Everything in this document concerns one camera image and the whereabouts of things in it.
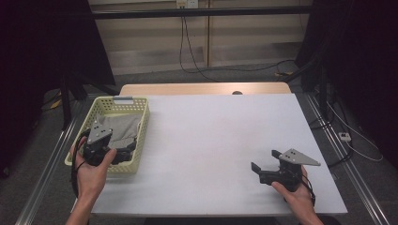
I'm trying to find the white wall socket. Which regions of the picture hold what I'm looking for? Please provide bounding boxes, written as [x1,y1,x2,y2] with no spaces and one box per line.
[176,0,200,9]

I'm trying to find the person's right hand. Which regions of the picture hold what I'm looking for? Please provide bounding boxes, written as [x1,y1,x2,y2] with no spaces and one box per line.
[271,166,315,217]

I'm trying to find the pale yellow perforated plastic basket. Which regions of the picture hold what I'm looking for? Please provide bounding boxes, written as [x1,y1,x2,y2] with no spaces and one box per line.
[64,96,151,175]

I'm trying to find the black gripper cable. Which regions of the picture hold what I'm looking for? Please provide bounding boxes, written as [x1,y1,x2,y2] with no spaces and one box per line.
[70,128,92,199]
[299,173,316,208]

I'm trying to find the black hanging cable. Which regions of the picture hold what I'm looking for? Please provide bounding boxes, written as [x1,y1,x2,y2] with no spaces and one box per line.
[181,7,297,73]
[178,7,220,83]

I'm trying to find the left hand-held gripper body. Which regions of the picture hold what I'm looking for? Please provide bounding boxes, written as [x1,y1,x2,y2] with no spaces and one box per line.
[82,120,117,167]

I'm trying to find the grey pants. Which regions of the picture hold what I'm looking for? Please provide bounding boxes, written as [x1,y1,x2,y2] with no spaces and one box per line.
[93,112,144,152]

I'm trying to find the black floor cable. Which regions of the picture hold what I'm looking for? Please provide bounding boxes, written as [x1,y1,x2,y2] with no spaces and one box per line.
[309,116,356,168]

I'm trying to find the black curtain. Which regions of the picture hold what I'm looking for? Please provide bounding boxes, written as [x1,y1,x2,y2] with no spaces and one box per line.
[295,0,398,172]
[0,0,116,179]

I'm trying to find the aluminium floor rail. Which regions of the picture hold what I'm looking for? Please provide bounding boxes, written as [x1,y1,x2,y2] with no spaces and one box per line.
[14,98,86,225]
[303,93,392,225]

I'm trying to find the white floor cable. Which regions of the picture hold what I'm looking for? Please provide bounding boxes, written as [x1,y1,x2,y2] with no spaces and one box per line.
[325,98,385,163]

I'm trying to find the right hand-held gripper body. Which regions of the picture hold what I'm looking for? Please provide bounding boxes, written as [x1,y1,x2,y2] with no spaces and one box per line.
[258,148,322,192]

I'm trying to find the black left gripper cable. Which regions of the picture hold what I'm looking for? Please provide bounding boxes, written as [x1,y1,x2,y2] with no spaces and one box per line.
[70,128,92,199]

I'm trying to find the black horizontal metal bar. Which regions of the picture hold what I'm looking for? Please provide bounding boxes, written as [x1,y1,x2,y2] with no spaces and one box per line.
[91,6,314,21]

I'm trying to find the person's left hand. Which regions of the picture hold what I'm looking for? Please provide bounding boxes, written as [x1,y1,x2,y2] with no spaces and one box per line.
[69,137,117,202]

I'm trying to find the black metal stand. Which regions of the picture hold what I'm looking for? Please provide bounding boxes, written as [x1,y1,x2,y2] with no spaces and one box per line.
[283,0,332,121]
[59,69,120,131]

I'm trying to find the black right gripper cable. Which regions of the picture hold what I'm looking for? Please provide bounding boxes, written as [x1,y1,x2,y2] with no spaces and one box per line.
[299,173,316,208]

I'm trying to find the wooden table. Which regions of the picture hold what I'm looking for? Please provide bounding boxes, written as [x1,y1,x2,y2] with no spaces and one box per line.
[119,82,292,97]

